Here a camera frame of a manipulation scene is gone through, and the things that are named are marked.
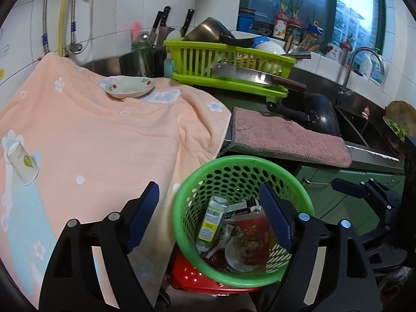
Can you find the green plastic dish rack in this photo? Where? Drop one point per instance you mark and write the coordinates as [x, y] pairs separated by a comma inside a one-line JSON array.
[[195, 55]]

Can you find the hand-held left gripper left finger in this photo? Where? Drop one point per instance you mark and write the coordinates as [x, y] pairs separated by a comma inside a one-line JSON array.
[[143, 217]]

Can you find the teal bottle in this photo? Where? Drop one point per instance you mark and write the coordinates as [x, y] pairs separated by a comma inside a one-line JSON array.
[[169, 68]]

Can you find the green plastic basket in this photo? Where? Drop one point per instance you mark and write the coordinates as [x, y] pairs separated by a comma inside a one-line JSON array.
[[234, 175]]

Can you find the blue container stack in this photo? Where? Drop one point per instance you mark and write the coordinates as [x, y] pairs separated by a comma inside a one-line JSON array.
[[246, 19]]

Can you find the orange flower print blanket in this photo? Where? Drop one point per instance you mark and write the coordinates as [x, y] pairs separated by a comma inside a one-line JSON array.
[[97, 143]]

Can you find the metal pot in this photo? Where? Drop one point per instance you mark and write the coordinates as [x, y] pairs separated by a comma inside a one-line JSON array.
[[208, 31]]

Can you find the red printed paper cup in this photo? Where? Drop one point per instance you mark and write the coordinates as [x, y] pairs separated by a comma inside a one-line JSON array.
[[253, 234]]

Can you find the blue bowl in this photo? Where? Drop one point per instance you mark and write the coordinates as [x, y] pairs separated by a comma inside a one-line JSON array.
[[260, 40]]

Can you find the pink dish cloth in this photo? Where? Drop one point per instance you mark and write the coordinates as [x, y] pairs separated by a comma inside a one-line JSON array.
[[286, 136]]

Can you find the steel sink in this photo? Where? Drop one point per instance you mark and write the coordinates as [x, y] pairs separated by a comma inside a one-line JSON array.
[[357, 126]]

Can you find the metal faucet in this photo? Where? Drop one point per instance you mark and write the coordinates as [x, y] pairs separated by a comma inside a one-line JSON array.
[[349, 68]]

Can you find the red plastic stool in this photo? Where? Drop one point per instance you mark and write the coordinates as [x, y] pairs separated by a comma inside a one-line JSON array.
[[185, 273]]

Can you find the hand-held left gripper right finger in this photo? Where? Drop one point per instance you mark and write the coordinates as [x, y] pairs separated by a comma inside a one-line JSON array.
[[276, 217]]

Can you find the black frying pan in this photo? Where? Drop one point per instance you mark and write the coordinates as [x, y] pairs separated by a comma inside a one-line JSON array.
[[320, 113]]

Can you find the glass jar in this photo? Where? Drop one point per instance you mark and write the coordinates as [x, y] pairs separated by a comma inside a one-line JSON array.
[[141, 60]]

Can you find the steel cleaver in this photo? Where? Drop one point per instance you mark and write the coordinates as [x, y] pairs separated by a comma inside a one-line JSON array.
[[240, 73]]

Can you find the metal pipe valve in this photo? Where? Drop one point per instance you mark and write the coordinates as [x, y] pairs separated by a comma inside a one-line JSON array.
[[75, 48]]

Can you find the green cabinet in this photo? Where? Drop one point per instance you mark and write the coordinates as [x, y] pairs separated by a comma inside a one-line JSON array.
[[325, 195]]

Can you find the clear bottle with yellow label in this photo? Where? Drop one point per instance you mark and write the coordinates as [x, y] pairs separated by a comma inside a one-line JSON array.
[[211, 224]]

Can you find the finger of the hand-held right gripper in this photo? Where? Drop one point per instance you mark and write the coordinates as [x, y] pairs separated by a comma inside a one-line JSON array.
[[385, 247], [346, 187]]

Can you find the green vegetables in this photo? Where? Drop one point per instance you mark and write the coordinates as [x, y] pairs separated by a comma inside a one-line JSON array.
[[396, 126]]

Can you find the pink brush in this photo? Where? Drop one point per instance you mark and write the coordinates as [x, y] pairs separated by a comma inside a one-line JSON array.
[[136, 31]]

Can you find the red label jar with plant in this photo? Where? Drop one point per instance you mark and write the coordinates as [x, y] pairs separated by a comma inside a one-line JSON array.
[[295, 22], [280, 26]]

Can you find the white paper cup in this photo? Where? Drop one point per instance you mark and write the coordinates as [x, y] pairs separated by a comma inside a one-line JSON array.
[[22, 165]]

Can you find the white detergent bottle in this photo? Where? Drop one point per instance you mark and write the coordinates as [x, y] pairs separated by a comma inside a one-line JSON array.
[[373, 68]]

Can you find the black carton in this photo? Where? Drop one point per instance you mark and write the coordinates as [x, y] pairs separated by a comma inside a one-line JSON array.
[[240, 209]]

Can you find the white bowl red pattern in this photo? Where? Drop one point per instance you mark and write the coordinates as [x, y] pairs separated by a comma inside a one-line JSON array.
[[130, 87]]

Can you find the window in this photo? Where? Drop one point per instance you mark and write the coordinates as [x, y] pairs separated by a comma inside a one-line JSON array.
[[351, 16]]

